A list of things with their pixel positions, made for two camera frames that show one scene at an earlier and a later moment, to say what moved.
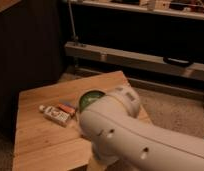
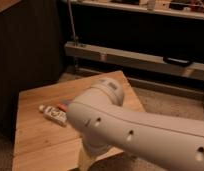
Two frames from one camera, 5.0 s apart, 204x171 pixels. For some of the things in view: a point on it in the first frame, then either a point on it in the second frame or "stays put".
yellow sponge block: [94, 165] to [84, 160]
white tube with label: [55, 115] stays put
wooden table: [43, 145] stays put
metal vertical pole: [73, 24] stays put
